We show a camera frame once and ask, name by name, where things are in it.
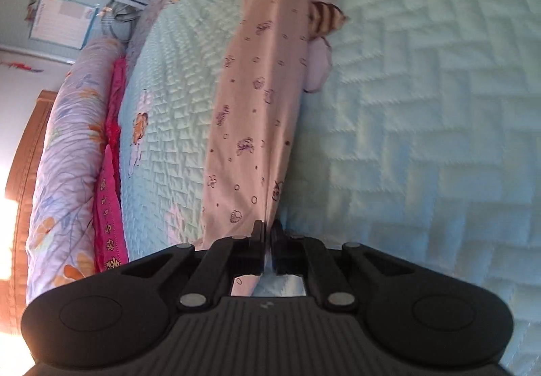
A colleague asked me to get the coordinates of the rolled floral duvet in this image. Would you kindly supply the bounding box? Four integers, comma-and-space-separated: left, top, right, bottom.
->
26, 37, 123, 305

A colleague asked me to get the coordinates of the red wall ornament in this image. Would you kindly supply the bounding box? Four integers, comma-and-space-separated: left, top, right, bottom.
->
0, 60, 43, 73

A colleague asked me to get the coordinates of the green quilted bee blanket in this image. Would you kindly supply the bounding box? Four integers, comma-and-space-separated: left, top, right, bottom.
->
118, 0, 541, 376

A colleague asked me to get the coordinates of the magenta printed cloth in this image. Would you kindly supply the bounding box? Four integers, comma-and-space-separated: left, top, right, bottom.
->
93, 57, 130, 273

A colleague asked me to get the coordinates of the pink printed pajama top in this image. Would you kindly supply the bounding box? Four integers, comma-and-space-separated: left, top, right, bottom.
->
202, 0, 319, 296

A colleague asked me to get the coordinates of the coiled grey hose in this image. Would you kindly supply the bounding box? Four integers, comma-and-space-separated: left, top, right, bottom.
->
99, 0, 157, 41

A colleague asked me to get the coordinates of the wooden headboard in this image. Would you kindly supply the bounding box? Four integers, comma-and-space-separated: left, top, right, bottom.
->
4, 90, 57, 305

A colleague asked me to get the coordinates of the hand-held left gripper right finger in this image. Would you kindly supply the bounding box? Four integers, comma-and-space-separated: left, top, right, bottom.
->
270, 220, 417, 311

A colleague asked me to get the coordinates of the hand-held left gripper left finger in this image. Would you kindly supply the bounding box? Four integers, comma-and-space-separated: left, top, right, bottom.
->
120, 221, 267, 312

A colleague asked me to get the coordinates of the blue framed poster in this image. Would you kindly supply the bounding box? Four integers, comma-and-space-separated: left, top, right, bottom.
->
29, 0, 100, 51

